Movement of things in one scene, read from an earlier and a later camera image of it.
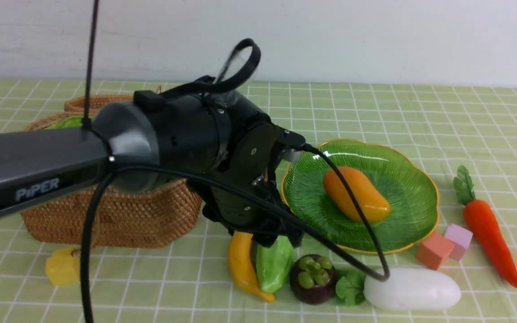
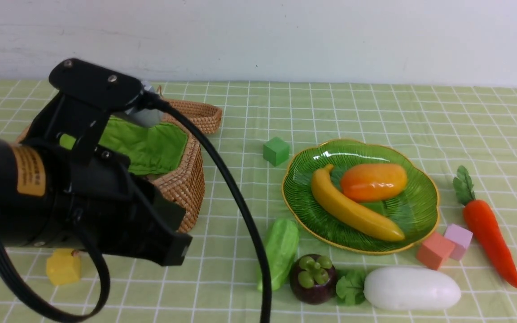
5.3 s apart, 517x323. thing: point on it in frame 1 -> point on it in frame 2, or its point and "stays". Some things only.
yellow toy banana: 241,264 -> 363,220
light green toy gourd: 274,264 stays
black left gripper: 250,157 -> 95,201
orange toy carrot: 479,216 stays
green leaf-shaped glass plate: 414,197 stays
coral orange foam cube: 432,251 stays
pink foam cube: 460,237 stays
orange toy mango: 374,205 -> 365,182
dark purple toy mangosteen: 313,279 stays
